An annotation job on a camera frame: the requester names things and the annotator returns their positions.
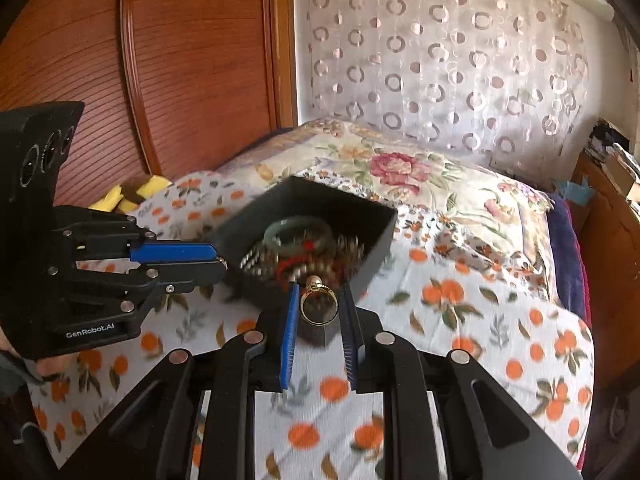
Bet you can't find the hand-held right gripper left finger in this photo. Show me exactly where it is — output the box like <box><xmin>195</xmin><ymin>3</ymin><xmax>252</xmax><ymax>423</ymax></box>
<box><xmin>60</xmin><ymin>285</ymin><xmax>302</xmax><ymax>480</ymax></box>

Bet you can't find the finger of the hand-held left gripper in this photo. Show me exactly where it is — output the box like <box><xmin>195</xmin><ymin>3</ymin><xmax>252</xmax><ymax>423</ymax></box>
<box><xmin>62</xmin><ymin>225</ymin><xmax>220</xmax><ymax>266</ymax></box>
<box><xmin>50</xmin><ymin>259</ymin><xmax>229</xmax><ymax>322</ymax></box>

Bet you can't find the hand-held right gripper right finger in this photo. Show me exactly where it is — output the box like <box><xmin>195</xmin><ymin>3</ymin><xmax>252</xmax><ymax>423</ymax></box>
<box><xmin>338</xmin><ymin>287</ymin><xmax>583</xmax><ymax>480</ymax></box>

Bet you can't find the gold pearl ring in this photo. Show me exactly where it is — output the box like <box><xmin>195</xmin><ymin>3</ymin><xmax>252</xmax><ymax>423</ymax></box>
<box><xmin>298</xmin><ymin>274</ymin><xmax>342</xmax><ymax>324</ymax></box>

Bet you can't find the red cord bracelet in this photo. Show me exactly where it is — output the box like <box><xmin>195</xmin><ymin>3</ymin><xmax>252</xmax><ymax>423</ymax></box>
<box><xmin>276</xmin><ymin>241</ymin><xmax>352</xmax><ymax>292</ymax></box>

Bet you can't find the pearl bracelet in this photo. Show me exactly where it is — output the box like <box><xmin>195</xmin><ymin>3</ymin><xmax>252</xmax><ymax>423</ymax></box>
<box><xmin>289</xmin><ymin>255</ymin><xmax>342</xmax><ymax>284</ymax></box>

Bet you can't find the green jade bangle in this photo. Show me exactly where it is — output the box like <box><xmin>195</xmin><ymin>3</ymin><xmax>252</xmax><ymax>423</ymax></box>
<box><xmin>264</xmin><ymin>215</ymin><xmax>335</xmax><ymax>257</ymax></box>

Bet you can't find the black cardboard box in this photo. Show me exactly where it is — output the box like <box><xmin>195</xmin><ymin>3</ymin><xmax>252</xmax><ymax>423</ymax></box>
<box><xmin>207</xmin><ymin>175</ymin><xmax>399</xmax><ymax>347</ymax></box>

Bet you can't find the person's left hand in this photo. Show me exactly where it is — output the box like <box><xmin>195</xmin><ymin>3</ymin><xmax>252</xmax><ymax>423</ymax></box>
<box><xmin>0</xmin><ymin>327</ymin><xmax>67</xmax><ymax>387</ymax></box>

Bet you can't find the yellow foam piece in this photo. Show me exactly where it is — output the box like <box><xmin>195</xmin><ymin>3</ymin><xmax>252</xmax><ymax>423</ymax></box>
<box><xmin>87</xmin><ymin>174</ymin><xmax>174</xmax><ymax>214</ymax></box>

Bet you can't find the orange fruit print bedsheet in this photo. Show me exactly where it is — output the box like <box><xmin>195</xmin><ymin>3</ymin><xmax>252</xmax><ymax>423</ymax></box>
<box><xmin>30</xmin><ymin>169</ymin><xmax>597</xmax><ymax>480</ymax></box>

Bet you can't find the floral pillow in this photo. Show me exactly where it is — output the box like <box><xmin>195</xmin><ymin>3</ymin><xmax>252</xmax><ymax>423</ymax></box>
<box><xmin>215</xmin><ymin>117</ymin><xmax>557</xmax><ymax>307</ymax></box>

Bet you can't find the wooden headboard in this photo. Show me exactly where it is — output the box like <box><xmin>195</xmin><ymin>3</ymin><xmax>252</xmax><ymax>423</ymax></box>
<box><xmin>0</xmin><ymin>0</ymin><xmax>302</xmax><ymax>211</ymax></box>

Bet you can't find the purple blanket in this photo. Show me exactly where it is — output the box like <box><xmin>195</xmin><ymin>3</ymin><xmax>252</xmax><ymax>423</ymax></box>
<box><xmin>547</xmin><ymin>192</ymin><xmax>589</xmax><ymax>322</ymax></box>

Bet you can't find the blue paper piece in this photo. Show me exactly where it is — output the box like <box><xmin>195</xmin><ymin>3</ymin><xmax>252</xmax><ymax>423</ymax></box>
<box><xmin>556</xmin><ymin>179</ymin><xmax>594</xmax><ymax>207</ymax></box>

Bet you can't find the wooden cabinet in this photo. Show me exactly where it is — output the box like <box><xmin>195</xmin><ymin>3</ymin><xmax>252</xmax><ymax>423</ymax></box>
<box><xmin>570</xmin><ymin>152</ymin><xmax>640</xmax><ymax>332</ymax></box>

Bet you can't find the white circle pattern curtain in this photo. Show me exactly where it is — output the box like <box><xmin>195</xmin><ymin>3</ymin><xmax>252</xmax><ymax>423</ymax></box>
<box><xmin>292</xmin><ymin>0</ymin><xmax>622</xmax><ymax>182</ymax></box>

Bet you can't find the stack of papers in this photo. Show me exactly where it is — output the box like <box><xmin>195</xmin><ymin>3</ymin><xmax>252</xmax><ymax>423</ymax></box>
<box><xmin>585</xmin><ymin>117</ymin><xmax>640</xmax><ymax>202</ymax></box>

